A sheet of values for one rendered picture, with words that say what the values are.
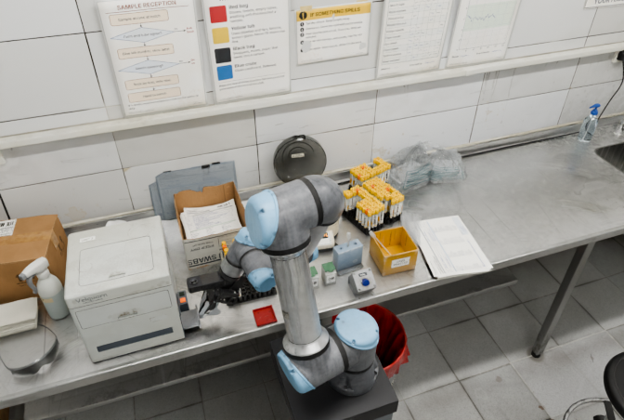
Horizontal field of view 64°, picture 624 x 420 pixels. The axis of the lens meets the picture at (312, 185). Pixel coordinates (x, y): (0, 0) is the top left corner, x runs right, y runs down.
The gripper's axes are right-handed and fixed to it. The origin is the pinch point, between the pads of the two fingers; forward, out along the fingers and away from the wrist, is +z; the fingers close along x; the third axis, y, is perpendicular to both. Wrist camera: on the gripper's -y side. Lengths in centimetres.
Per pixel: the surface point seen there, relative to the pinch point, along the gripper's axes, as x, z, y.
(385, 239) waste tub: 12, -36, 62
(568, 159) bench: 39, -87, 160
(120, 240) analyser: 14.4, -12.8, -28.5
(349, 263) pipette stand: 7, -26, 48
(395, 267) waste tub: -1, -34, 61
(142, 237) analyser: 13.4, -16.1, -22.9
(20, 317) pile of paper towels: 18, 28, -47
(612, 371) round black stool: -49, -43, 129
